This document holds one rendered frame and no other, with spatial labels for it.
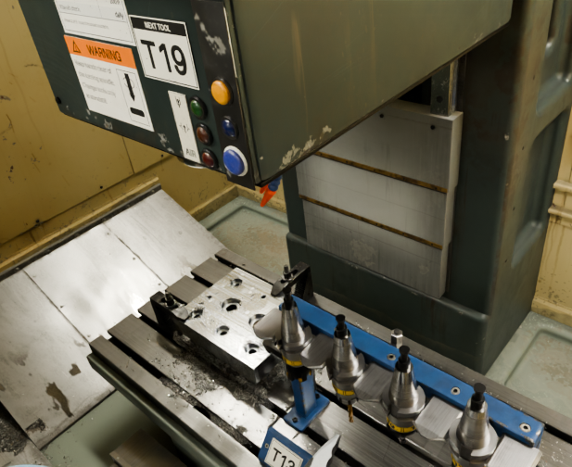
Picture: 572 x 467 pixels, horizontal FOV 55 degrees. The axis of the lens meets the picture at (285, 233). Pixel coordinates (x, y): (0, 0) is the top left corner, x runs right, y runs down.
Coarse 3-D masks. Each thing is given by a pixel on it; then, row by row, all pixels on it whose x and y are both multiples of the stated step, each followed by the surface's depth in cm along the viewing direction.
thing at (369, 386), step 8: (368, 368) 88; (376, 368) 88; (384, 368) 87; (360, 376) 87; (368, 376) 86; (376, 376) 86; (384, 376) 86; (352, 384) 86; (360, 384) 86; (368, 384) 85; (376, 384) 85; (384, 384) 85; (360, 392) 84; (368, 392) 84; (376, 392) 84; (368, 400) 83; (376, 400) 83
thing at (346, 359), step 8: (336, 336) 84; (336, 344) 84; (344, 344) 84; (352, 344) 85; (336, 352) 85; (344, 352) 85; (352, 352) 85; (336, 360) 86; (344, 360) 85; (352, 360) 86; (336, 368) 87; (344, 368) 86; (352, 368) 86
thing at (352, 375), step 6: (330, 354) 90; (360, 354) 89; (330, 360) 89; (360, 360) 88; (330, 366) 88; (360, 366) 87; (330, 372) 88; (336, 372) 88; (342, 372) 87; (348, 372) 86; (354, 372) 86; (360, 372) 87; (330, 378) 89; (336, 378) 89; (342, 378) 86; (348, 378) 86; (354, 378) 86; (342, 384) 87; (348, 384) 87
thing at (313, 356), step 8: (320, 336) 95; (328, 336) 94; (312, 344) 93; (320, 344) 93; (328, 344) 93; (304, 352) 92; (312, 352) 92; (320, 352) 92; (328, 352) 92; (304, 360) 91; (312, 360) 90; (320, 360) 90; (312, 368) 90; (320, 368) 89
